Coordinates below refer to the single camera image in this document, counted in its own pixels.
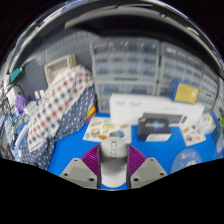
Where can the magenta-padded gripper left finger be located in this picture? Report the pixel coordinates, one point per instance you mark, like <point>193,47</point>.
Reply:
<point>78,171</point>

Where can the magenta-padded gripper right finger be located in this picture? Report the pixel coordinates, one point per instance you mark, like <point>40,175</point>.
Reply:
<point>148,171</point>

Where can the white computer mouse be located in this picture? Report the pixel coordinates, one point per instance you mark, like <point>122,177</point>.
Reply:
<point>113,160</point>

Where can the navy polka dot cloth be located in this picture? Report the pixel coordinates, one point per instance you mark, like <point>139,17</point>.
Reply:
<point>46,150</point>

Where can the small black product box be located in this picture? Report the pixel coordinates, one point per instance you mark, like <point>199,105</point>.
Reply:
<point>153,126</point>

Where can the food sticker sheet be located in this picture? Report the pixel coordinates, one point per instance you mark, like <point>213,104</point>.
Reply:
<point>100,128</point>

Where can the small yellow item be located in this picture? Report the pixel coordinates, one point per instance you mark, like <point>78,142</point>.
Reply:
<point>91,112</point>

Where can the long white keyboard box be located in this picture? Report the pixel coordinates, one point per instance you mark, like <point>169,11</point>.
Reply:
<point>130,106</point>

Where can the red blue checkered cloth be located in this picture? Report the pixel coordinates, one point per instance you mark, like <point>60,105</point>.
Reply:
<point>56,103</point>

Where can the white and blue tissue box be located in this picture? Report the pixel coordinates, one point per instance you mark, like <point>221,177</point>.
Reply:
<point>206,122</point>

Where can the yellow and blue box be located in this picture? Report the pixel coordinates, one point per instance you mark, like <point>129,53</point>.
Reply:
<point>186,92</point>

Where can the green leafy plant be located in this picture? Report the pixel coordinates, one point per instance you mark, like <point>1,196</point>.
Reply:
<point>221,120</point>

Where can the small purple item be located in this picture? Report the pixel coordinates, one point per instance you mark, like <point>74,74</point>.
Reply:
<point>20,103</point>

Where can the white wicker basket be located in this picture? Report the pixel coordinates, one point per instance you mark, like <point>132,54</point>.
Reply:
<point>58,66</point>

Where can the teal item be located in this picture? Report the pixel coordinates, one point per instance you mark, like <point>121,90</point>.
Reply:
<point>15,74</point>

